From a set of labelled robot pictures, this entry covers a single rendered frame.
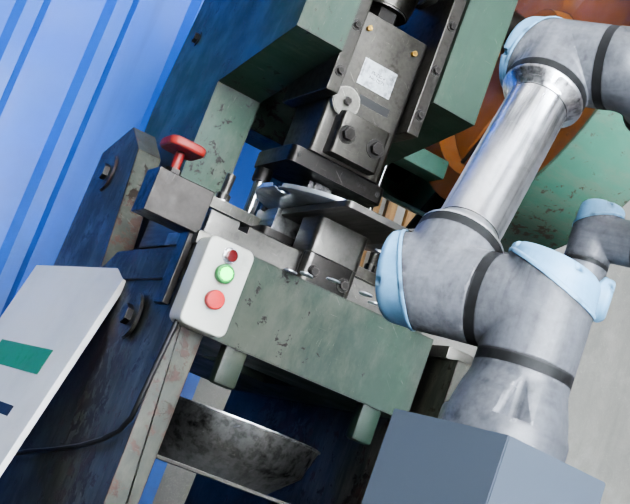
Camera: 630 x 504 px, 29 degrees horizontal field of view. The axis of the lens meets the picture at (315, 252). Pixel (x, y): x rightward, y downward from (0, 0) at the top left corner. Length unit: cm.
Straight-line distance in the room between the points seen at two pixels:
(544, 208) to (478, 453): 101
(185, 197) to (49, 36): 148
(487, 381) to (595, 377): 271
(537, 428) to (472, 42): 107
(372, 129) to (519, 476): 98
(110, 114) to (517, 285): 202
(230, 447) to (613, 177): 83
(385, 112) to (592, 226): 45
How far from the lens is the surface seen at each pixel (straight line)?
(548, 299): 139
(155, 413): 178
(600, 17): 243
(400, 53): 224
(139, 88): 330
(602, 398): 409
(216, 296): 174
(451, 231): 147
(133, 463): 178
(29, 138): 320
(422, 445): 137
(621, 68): 167
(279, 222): 212
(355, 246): 204
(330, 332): 195
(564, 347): 139
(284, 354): 192
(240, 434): 199
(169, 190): 183
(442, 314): 143
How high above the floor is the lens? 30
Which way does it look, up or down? 12 degrees up
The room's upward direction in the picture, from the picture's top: 20 degrees clockwise
